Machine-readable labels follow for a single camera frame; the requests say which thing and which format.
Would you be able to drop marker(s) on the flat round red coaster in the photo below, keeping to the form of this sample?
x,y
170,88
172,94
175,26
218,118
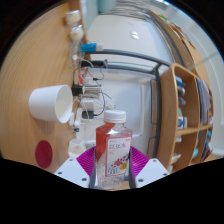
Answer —
x,y
43,154

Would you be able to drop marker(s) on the clear white-capped drink bottle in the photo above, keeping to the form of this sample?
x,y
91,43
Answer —
x,y
113,153

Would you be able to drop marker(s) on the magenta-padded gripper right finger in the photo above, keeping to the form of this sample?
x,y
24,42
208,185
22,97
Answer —
x,y
151,171

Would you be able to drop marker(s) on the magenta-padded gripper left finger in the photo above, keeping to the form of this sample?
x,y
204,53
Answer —
x,y
71,173

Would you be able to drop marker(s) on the white plastic cup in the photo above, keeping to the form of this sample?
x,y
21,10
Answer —
x,y
46,103

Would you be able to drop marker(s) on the grey metal desk frame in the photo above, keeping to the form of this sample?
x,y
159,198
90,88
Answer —
x,y
133,54

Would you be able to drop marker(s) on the metal cup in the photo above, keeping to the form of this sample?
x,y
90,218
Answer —
x,y
91,90

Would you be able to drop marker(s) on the black plug charger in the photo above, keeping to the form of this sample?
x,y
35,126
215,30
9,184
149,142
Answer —
x,y
88,115

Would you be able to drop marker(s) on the small black box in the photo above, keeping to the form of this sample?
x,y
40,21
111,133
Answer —
x,y
77,90

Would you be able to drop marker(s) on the teal bed mattress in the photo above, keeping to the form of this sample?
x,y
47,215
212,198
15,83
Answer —
x,y
107,5

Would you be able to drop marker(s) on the black electric shaver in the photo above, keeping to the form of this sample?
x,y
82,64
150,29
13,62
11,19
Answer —
x,y
97,63

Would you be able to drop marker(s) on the wooden shelf unit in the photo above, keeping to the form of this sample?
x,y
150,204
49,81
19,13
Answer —
x,y
170,116

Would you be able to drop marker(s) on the small blue white-capped bottle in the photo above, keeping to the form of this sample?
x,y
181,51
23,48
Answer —
x,y
90,47

